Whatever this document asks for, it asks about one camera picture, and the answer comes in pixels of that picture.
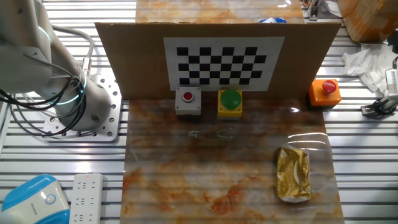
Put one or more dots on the blue tissue pack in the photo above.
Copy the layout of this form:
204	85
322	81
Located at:
272	20

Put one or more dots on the small silver ribbed box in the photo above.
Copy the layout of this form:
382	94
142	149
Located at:
392	81

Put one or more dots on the white power strip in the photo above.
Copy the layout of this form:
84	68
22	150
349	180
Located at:
85	199

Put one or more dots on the grey box flat red button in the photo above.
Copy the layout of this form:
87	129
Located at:
188	107

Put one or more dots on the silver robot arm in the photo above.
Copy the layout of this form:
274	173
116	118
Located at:
93	102

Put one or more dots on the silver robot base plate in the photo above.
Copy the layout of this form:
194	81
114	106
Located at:
113	109

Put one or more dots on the brown cardboard divider board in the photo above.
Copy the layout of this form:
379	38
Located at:
140	62

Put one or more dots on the crumpled white tissue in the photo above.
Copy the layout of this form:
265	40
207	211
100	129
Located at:
367	65

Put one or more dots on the metal frame bracket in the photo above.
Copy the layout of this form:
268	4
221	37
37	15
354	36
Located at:
314	12

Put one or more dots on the black white checkerboard sheet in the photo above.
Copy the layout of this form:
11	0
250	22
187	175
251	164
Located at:
214	67

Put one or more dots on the orange box red mushroom button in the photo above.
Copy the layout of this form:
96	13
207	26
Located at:
320	96

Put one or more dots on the yellow box green mushroom button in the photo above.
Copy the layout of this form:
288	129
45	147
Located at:
230	99

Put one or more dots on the blue white plastic device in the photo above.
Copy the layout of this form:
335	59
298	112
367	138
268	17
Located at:
31	202

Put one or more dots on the taped brown cardboard box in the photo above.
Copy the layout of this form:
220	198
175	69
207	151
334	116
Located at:
370	18

